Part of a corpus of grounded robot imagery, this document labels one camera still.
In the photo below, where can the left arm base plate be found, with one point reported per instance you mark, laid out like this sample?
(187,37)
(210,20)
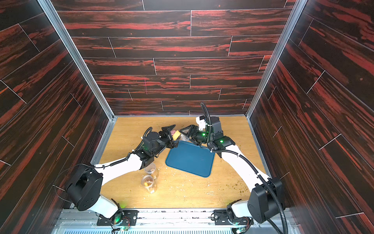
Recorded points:
(125,218)

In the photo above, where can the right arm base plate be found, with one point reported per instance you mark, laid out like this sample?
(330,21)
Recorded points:
(227,217)

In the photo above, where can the clear jar with cookies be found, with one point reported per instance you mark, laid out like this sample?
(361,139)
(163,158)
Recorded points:
(182,137)

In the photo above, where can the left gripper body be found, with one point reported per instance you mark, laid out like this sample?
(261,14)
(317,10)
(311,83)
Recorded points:
(161,143)

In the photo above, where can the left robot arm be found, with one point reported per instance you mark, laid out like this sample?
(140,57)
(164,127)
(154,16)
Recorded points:
(84,187)

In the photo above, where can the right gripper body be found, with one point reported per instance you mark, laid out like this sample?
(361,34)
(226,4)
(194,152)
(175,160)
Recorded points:
(192,134)

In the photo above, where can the near clear jar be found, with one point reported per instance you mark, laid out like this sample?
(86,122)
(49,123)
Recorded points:
(149,183)

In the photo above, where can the teal plastic tray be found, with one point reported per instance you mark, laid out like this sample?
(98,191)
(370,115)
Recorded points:
(190,158)

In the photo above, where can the yellow square cookie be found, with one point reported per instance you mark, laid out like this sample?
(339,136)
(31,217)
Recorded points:
(176,135)

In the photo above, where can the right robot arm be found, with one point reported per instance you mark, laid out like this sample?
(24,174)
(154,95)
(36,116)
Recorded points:
(265,203)

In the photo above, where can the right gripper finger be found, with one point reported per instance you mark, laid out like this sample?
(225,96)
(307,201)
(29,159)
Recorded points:
(186,130)
(197,140)

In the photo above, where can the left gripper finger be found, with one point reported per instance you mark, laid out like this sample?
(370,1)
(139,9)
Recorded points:
(166,131)
(172,143)

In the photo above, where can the middle clear jar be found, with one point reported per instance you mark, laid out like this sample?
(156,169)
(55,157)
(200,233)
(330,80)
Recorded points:
(152,170)

